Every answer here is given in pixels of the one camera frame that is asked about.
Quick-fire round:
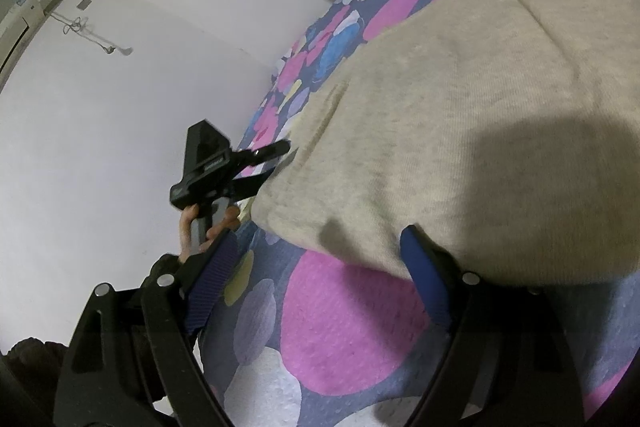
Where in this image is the white air conditioner unit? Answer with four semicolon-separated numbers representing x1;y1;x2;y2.
0;0;44;90

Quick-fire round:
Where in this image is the small grey wall plate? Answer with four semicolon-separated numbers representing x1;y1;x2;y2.
77;0;91;11

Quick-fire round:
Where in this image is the person's left hand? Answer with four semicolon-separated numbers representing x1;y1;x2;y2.
178;205;241;263

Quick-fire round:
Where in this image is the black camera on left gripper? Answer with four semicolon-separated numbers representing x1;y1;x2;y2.
182;119;231;183

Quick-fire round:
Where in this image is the beige knit sweater brown embroidery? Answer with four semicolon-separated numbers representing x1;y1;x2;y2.
250;0;639;284

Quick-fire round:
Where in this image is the colourful dotted bed cover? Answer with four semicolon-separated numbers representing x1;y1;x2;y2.
200;0;639;426

